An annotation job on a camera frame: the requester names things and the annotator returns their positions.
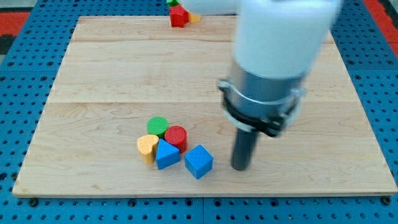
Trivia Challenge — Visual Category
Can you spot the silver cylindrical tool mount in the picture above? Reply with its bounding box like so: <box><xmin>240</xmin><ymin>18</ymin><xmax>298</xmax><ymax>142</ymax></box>
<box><xmin>218</xmin><ymin>61</ymin><xmax>306</xmax><ymax>137</ymax></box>

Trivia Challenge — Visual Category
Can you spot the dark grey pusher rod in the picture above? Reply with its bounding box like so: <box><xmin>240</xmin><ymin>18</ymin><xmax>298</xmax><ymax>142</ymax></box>
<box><xmin>231</xmin><ymin>129</ymin><xmax>259</xmax><ymax>170</ymax></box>

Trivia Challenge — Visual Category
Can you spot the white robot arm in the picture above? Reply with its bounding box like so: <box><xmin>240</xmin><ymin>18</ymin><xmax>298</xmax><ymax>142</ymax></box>
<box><xmin>182</xmin><ymin>0</ymin><xmax>342</xmax><ymax>170</ymax></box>

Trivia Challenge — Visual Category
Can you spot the blue cube block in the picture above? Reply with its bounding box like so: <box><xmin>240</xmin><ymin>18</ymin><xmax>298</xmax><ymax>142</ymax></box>
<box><xmin>184</xmin><ymin>145</ymin><xmax>213</xmax><ymax>179</ymax></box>

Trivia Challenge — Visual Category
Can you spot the red cylinder block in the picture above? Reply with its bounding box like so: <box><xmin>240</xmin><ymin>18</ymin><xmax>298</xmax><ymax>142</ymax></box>
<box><xmin>164</xmin><ymin>126</ymin><xmax>188</xmax><ymax>154</ymax></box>

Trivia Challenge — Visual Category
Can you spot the blue triangle block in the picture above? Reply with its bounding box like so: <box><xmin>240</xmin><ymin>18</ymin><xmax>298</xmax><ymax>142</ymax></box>
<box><xmin>155</xmin><ymin>139</ymin><xmax>180</xmax><ymax>170</ymax></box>

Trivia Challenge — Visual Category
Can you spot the green cylinder block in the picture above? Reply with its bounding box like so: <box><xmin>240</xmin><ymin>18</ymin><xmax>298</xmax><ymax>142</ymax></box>
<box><xmin>147</xmin><ymin>116</ymin><xmax>169</xmax><ymax>138</ymax></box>

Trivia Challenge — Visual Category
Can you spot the yellow heart block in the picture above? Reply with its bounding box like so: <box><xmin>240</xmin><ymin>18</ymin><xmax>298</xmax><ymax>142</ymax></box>
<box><xmin>137</xmin><ymin>134</ymin><xmax>159</xmax><ymax>164</ymax></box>

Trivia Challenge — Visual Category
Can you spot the yellow block at back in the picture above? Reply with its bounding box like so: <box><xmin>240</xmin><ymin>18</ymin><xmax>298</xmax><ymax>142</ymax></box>
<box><xmin>188</xmin><ymin>12</ymin><xmax>201</xmax><ymax>23</ymax></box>

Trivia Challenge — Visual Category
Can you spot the red star block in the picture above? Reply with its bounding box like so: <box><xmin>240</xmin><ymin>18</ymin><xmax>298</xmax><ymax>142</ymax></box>
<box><xmin>169</xmin><ymin>4</ymin><xmax>189</xmax><ymax>28</ymax></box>

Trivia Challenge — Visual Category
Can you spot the green block at back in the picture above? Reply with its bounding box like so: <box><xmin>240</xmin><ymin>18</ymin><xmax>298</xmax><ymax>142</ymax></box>
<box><xmin>166</xmin><ymin>0</ymin><xmax>180</xmax><ymax>7</ymax></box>

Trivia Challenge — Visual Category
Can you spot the wooden board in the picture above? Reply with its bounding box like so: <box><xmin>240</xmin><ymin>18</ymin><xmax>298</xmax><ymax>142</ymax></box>
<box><xmin>12</xmin><ymin>16</ymin><xmax>397</xmax><ymax>198</ymax></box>

